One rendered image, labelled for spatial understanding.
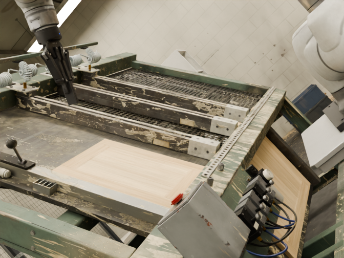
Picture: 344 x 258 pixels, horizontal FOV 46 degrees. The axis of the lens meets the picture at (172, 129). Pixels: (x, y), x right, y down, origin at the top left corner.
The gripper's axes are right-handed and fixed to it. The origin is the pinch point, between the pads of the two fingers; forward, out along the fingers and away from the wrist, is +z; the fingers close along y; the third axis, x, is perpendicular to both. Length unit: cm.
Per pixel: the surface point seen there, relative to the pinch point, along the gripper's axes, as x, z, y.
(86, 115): -32, 12, -60
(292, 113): 53, 62, -190
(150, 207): 12.6, 41.9, -0.8
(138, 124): -8, 23, -61
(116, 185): -2.7, 35.4, -12.1
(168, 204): 15.3, 45.0, -8.6
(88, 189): -7.1, 31.7, -1.8
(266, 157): 33, 75, -138
